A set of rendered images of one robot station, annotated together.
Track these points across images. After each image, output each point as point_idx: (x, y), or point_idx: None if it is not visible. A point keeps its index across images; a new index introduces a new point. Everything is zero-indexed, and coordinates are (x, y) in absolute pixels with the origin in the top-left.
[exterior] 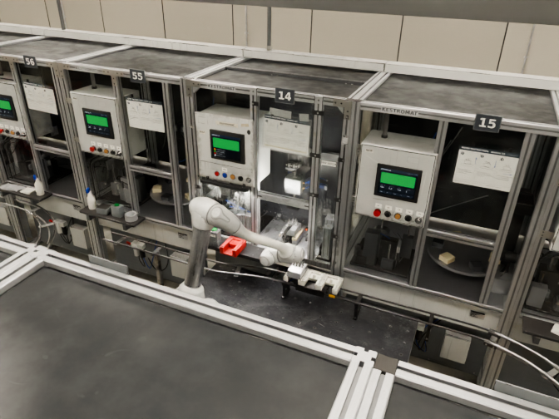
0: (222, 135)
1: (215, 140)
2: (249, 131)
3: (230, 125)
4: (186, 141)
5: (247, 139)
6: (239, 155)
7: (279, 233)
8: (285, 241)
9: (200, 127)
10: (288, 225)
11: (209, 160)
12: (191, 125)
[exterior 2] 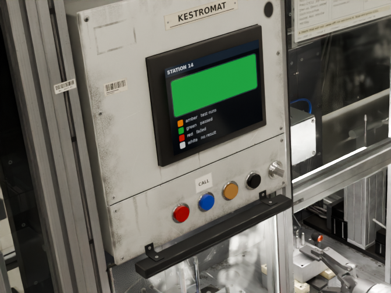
0: (203, 59)
1: (182, 89)
2: (269, 7)
3: (213, 13)
4: (48, 162)
5: (266, 35)
6: (259, 100)
7: (351, 268)
8: (340, 287)
9: (106, 71)
10: (315, 249)
11: (149, 181)
12: (65, 83)
